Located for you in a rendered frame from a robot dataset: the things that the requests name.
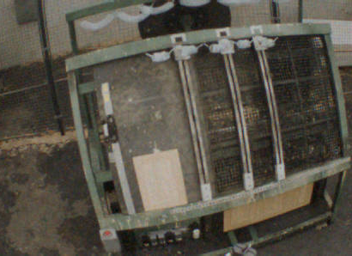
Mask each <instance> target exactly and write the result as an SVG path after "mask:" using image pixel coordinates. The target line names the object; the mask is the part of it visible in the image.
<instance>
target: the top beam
mask: <svg viewBox="0 0 352 256"><path fill-rule="evenodd" d="M260 26H262V30H263V33H274V32H275V33H278V32H283V33H284V34H282V35H280V34H278V35H268V37H269V38H270V37H282V36H283V37H285V36H298V35H299V36H301V35H310V34H311V35H316V34H317V35H320V34H332V31H331V25H330V23H307V24H306V23H303V24H301V23H300V24H298V23H297V24H294V23H293V24H280V25H279V24H276V25H274V24H272V25H258V26H257V27H260ZM250 27H256V26H255V25H254V26H246V27H244V26H242V27H227V29H228V31H229V32H230V36H232V35H241V34H252V32H251V29H250ZM216 29H224V27H222V28H214V29H209V30H208V29H204V30H201V31H191V32H187V33H183V34H185V38H186V41H189V40H197V39H201V40H202V39H206V38H215V37H217V35H216ZM172 35H176V34H169V35H165V36H160V37H155V38H151V39H146V40H138V41H133V42H129V43H124V44H120V45H117V46H112V47H107V48H103V49H99V50H98V51H94V52H87V53H84V54H82V55H79V56H75V57H72V58H68V59H65V67H66V72H69V71H73V70H79V69H81V68H86V67H89V66H94V65H97V64H101V63H105V62H110V61H114V60H117V59H119V58H127V57H131V56H136V55H140V54H144V53H150V52H158V51H162V50H167V49H171V48H173V46H168V47H163V48H158V49H153V50H149V51H144V52H141V50H142V49H143V48H149V47H154V46H162V45H166V44H171V43H172V41H171V37H170V36H172ZM268 37H265V38H268ZM243 39H247V40H248V39H252V37H245V38H242V37H240V38H237V39H236V38H234V40H243ZM211 42H218V40H212V41H208V40H207V41H203V42H198V43H197V42H194V43H190V44H189V45H188V46H194V45H198V44H207V43H211Z"/></svg>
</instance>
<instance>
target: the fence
mask: <svg viewBox="0 0 352 256"><path fill-rule="evenodd" d="M103 85H107V89H108V91H106V92H104V89H103ZM101 87H102V91H103V100H104V103H105V108H106V116H107V115H110V114H113V110H112V103H111V98H110V90H109V87H108V82H106V83H102V84H101ZM104 94H109V101H105V96H104ZM112 147H113V152H114V156H115V161H116V164H117V169H118V176H119V180H120V185H121V188H122V190H123V193H124V200H125V203H126V207H127V210H128V213H129V215H132V214H136V212H135V211H134V207H133V203H132V199H131V195H130V188H129V185H128V183H127V179H126V176H125V171H124V164H123V160H122V156H121V152H120V148H119V143H112Z"/></svg>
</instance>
